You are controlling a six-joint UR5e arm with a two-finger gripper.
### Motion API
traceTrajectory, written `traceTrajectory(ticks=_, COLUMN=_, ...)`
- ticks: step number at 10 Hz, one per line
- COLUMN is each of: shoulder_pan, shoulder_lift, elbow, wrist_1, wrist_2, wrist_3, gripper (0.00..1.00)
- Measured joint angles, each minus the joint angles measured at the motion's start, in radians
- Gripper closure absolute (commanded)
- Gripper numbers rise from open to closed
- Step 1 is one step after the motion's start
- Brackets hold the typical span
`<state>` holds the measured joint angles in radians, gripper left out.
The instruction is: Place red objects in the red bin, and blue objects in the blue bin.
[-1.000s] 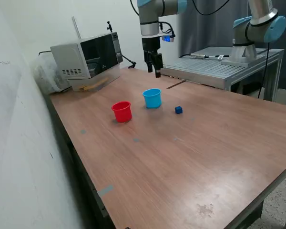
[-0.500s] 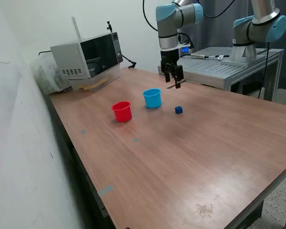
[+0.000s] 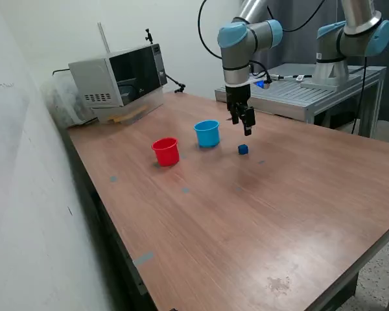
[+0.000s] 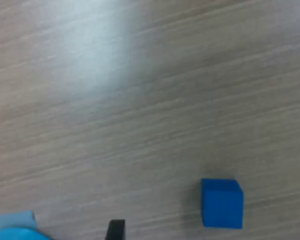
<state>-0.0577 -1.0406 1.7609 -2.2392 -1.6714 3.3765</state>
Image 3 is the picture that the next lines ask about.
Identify aluminium robot base platform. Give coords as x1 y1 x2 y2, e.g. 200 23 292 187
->
214 63 387 137

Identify red cup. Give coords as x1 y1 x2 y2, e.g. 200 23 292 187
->
151 137 180 167

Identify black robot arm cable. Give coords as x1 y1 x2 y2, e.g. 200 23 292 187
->
197 0 325 60

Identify wooden sticks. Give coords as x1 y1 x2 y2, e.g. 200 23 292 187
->
107 108 147 124

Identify grey tape piece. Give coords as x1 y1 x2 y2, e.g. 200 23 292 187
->
132 251 155 268

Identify silver microwave oven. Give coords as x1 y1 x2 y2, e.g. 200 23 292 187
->
67 43 168 109

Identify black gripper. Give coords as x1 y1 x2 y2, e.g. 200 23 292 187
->
225 84 256 137

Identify black hanging cable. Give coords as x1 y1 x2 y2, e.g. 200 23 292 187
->
349 55 369 135

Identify blue cup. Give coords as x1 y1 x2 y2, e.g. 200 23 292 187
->
193 119 221 148

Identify cable with white connector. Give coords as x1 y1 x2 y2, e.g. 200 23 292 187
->
270 73 314 82

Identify thin white rod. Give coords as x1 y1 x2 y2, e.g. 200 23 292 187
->
97 21 112 54

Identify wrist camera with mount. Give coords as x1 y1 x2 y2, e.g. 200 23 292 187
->
248 60 274 89

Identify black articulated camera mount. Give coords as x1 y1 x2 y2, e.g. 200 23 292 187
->
145 28 187 95

